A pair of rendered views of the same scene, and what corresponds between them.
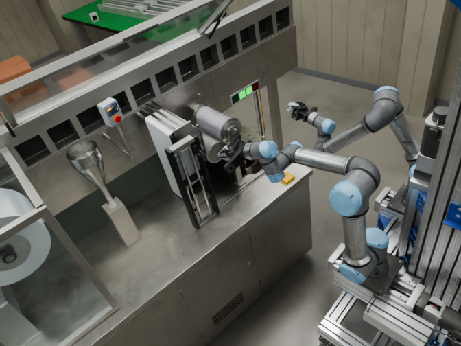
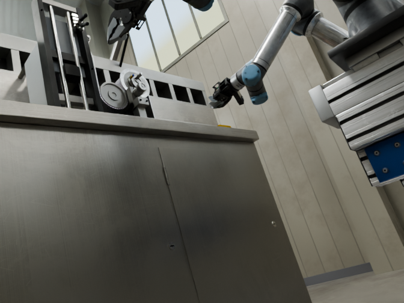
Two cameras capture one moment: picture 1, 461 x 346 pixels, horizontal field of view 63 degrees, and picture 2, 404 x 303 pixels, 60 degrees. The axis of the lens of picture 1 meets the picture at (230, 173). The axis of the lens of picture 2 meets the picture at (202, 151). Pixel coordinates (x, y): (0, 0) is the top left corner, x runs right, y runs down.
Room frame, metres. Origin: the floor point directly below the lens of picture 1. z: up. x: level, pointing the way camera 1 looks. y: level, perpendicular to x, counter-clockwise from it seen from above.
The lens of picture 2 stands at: (0.38, 0.14, 0.44)
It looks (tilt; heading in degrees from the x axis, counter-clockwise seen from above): 18 degrees up; 343
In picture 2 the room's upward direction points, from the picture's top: 17 degrees counter-clockwise
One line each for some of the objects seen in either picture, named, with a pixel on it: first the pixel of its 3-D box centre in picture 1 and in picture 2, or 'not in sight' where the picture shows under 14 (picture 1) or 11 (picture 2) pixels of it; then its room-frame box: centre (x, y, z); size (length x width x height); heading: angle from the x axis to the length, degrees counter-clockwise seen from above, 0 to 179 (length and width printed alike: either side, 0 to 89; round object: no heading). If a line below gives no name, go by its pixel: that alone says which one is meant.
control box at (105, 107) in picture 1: (112, 112); not in sight; (1.43, 0.43, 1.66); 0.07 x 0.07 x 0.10; 42
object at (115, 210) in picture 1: (111, 203); not in sight; (1.40, 0.62, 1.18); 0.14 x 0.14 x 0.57
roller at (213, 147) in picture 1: (203, 143); (99, 110); (1.73, 0.11, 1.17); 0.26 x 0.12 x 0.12; 32
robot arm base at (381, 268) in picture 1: (372, 259); (375, 23); (0.96, -0.55, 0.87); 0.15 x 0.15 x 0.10
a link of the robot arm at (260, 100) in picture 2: (323, 141); (256, 89); (1.61, -0.55, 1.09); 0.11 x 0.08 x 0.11; 151
